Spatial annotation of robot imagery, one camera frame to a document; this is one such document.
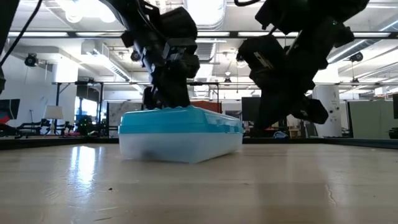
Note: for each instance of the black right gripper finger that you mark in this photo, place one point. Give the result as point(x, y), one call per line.
point(312, 112)
point(276, 112)

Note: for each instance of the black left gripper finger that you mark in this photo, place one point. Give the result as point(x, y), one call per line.
point(153, 99)
point(175, 88)

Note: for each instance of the teal plastic supply box lid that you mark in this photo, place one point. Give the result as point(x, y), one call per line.
point(180, 121)

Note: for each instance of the translucent white supply box base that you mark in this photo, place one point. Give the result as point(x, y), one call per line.
point(180, 149)

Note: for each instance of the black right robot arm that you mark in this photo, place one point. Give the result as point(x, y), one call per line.
point(311, 12)

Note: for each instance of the blue and white object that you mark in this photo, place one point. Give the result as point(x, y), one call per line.
point(280, 135)

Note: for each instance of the white round column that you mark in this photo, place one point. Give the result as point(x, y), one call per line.
point(334, 102)

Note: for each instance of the black monitor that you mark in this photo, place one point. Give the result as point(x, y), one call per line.
point(248, 109)

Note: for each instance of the grey patterned partition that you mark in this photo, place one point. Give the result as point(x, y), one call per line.
point(124, 107)

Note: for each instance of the orange partition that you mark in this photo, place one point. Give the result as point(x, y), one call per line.
point(211, 105)

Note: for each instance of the green partition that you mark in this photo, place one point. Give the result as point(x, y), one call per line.
point(370, 119)

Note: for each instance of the table lamp with white shade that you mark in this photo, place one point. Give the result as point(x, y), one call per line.
point(53, 112)

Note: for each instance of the red bar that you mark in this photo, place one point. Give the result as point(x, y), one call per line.
point(3, 119)

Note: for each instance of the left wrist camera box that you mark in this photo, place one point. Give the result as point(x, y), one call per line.
point(178, 23)

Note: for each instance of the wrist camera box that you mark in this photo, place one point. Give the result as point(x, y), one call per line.
point(178, 23)
point(258, 59)

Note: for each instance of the black ceiling camera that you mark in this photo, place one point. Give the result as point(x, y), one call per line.
point(356, 56)
point(31, 60)
point(136, 56)

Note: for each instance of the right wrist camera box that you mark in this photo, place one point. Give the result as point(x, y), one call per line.
point(258, 59)

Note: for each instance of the white air duct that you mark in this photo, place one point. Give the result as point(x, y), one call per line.
point(93, 49)

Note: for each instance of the black metal frame stand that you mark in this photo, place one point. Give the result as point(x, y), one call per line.
point(58, 93)

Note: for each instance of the black aluminium table frame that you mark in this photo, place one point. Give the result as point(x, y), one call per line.
point(46, 143)

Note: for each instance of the dark wall monitor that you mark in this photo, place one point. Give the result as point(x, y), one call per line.
point(9, 109)

